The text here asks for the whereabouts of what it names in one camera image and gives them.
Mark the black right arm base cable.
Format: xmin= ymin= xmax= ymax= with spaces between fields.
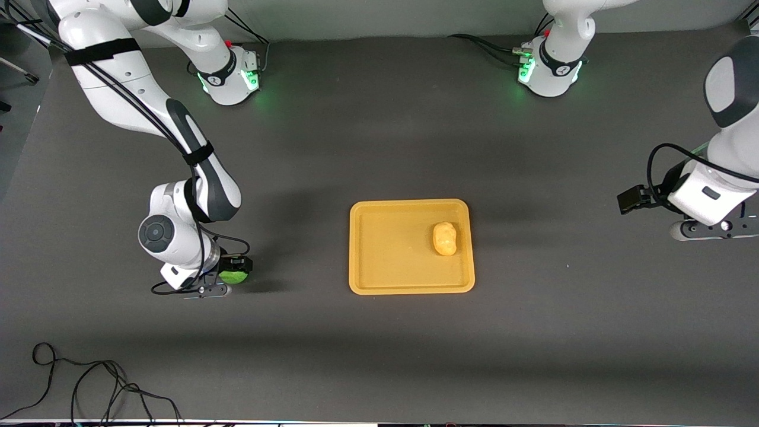
xmin=222 ymin=9 xmax=271 ymax=75

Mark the dark grey table mat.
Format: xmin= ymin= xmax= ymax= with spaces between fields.
xmin=0 ymin=24 xmax=759 ymax=423

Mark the thin black loose cable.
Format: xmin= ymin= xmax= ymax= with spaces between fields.
xmin=0 ymin=342 xmax=182 ymax=423

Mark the yellow plastic tray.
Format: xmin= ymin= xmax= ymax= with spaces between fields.
xmin=349 ymin=199 xmax=476 ymax=295

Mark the black left arm base cable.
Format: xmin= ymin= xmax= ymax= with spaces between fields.
xmin=448 ymin=12 xmax=555 ymax=67

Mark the yellow potato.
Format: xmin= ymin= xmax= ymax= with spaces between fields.
xmin=432 ymin=222 xmax=458 ymax=257

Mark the black arm base cable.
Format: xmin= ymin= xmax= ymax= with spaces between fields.
xmin=448 ymin=12 xmax=555 ymax=67
xmin=222 ymin=9 xmax=271 ymax=75

